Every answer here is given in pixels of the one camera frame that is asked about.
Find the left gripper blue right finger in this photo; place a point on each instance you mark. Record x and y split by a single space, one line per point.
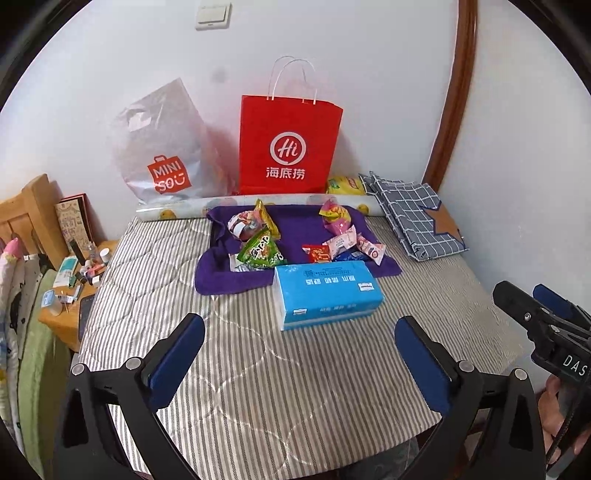
430 364

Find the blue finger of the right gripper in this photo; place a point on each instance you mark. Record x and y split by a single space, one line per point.
560 306

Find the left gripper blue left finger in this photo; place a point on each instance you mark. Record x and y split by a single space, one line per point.
168 361

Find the dark blue snack packet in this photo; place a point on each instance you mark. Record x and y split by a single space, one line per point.
351 255

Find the green snack packet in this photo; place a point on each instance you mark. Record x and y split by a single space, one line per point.
261 252

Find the red gold snack packet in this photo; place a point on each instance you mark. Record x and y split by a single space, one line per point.
317 253

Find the panda print snack packet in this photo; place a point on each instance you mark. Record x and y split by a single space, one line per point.
245 224

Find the person's right hand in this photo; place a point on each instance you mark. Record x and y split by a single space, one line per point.
553 406

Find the wooden bedside table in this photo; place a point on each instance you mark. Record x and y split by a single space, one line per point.
65 325

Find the pink white small packet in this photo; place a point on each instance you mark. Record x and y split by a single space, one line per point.
375 251

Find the silver clear packet on towel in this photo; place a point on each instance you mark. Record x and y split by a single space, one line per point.
237 266

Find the blue plaid folded cloth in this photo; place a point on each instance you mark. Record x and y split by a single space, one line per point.
418 217

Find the blue tissue pack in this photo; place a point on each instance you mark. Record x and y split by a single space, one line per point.
306 295

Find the purple towel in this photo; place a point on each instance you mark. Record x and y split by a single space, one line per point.
298 224

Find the pink yellow snack packet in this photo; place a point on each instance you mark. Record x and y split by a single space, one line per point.
335 217

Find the patterned box by headboard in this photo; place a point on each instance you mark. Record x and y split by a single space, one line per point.
73 218

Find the yellow triangular snack packet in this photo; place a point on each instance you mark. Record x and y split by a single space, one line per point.
264 217

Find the yellow snack bag at back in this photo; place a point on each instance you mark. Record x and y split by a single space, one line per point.
344 185

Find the wooden headboard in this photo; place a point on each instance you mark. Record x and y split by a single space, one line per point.
31 217

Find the white plastic Miniso bag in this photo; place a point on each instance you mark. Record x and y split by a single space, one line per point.
163 151

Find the red paper shopping bag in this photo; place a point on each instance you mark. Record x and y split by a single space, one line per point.
286 144

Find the brown wooden door frame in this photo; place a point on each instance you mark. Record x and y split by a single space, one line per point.
457 95

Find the white wall switch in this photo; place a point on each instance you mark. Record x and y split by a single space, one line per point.
212 16

